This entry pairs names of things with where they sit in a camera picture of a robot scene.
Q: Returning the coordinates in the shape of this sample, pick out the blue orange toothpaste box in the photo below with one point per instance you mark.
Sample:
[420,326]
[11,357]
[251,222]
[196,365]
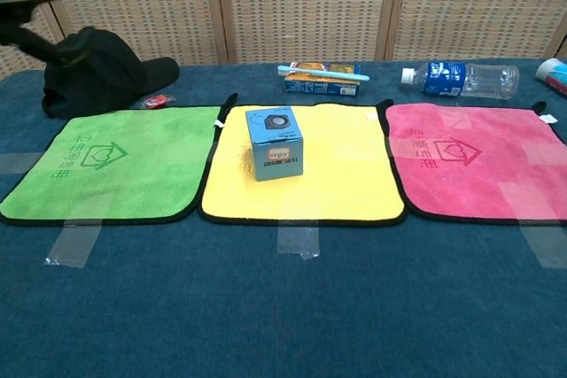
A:
[319,87]

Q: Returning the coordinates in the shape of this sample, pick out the black baseball cap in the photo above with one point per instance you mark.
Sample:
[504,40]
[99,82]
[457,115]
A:
[128,81]

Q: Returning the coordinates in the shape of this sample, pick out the dark blue table cloth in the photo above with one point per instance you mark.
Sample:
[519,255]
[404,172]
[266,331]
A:
[283,307]

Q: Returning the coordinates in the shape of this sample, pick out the pink microfiber cloth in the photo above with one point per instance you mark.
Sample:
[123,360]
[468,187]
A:
[478,174]

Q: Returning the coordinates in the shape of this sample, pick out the small blue cardboard box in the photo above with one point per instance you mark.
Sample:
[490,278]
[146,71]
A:
[277,148]

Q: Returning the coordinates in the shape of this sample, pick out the clear plastic water bottle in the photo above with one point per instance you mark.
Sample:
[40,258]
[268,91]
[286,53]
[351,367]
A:
[443,79]

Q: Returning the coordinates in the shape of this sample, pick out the white blue red cup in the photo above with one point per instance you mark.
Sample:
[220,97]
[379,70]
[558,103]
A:
[553,74]

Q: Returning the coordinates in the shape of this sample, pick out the clear adhesive tape strip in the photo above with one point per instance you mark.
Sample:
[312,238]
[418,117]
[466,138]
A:
[71,243]
[545,241]
[17,163]
[299,241]

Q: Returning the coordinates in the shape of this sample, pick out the woven bamboo folding screen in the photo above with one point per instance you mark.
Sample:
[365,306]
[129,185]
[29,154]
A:
[301,6]

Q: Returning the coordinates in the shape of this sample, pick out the green microfiber cloth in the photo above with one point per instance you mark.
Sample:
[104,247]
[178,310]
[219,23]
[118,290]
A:
[111,165]

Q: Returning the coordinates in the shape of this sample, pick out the small red wrapped candy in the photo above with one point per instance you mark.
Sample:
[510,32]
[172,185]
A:
[155,101]

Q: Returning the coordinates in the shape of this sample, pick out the light blue toothbrush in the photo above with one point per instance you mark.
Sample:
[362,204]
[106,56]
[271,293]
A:
[319,71]

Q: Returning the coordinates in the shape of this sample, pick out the yellow microfiber cloth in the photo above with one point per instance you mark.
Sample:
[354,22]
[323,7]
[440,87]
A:
[345,165]

